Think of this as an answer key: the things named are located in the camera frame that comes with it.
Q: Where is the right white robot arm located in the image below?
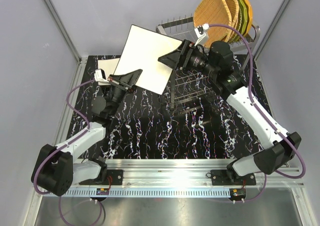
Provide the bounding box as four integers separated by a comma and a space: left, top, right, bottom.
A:
158, 40, 302, 185

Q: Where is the green scalloped plate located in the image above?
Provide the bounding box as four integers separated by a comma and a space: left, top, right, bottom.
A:
230, 0, 245, 43
242, 0, 248, 36

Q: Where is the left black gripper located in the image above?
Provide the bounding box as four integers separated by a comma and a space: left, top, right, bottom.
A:
106, 69, 142, 116

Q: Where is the white square plate black rim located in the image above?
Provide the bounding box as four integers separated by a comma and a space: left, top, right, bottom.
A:
97, 58, 119, 78

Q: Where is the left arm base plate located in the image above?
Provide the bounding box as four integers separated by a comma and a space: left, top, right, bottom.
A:
101, 169, 124, 186

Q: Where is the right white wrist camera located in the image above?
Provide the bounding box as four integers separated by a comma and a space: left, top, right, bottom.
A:
194, 23, 210, 46

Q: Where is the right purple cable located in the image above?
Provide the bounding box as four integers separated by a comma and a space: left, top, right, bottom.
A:
208, 23, 307, 203

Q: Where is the woven bamboo tray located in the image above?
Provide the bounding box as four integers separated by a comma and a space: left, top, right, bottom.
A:
224, 0, 239, 42
193, 0, 232, 48

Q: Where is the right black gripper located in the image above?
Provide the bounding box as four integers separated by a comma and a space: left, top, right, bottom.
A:
157, 39, 218, 78

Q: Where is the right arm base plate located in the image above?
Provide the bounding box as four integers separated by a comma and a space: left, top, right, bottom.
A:
206, 169, 257, 186

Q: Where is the orange scalloped plate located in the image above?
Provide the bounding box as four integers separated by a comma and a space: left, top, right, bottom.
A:
243, 0, 253, 36

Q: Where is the aluminium mounting rail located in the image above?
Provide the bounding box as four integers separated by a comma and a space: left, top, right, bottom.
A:
33, 159, 305, 188

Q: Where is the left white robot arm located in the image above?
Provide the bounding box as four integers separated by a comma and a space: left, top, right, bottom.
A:
31, 69, 143, 197

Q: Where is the slotted cable duct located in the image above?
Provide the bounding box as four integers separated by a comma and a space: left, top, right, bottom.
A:
64, 187, 231, 198

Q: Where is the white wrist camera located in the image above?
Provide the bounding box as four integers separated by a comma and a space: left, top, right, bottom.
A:
194, 23, 210, 46
94, 69, 110, 86

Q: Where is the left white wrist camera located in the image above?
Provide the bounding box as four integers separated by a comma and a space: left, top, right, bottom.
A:
94, 69, 110, 86

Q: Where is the steel wire dish rack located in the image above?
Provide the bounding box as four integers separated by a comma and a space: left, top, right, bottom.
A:
154, 15, 261, 112

